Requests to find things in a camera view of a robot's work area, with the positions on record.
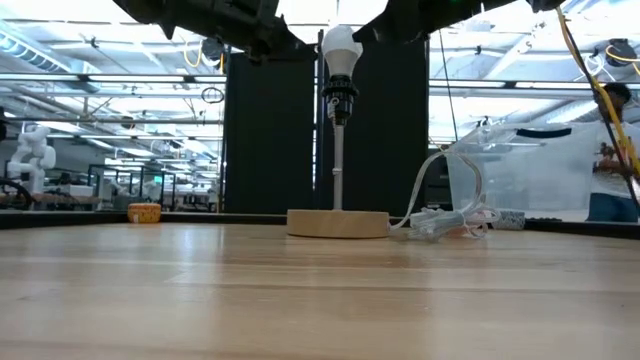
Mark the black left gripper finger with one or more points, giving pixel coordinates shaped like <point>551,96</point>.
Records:
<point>275,42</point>

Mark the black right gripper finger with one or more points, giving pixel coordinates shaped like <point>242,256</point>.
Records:
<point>400,22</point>

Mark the white light bulb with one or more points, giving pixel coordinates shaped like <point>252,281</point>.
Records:
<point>341,50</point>

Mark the wooden base lamp with socket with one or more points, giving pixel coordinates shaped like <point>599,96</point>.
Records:
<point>337,224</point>

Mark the black hanging device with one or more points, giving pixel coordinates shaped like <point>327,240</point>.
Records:
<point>214,49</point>

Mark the black partition screen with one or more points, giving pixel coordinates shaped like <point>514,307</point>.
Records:
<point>270,150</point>

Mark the clear plastic storage bin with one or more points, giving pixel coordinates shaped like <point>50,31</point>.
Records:
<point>540,175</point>

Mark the yellow patterned tape roll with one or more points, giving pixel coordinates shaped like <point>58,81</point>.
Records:
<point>144,213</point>

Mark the grey speckled roll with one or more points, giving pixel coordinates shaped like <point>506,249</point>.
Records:
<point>512,220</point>

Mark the person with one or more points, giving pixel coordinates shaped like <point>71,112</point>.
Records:
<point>612,185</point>

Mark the black round hoop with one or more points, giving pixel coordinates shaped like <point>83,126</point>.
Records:
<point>22,192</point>

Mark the black frame workbench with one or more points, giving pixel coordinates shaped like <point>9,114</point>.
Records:
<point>91,185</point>

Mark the black table edge frame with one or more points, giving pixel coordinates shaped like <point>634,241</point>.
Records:
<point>75,219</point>

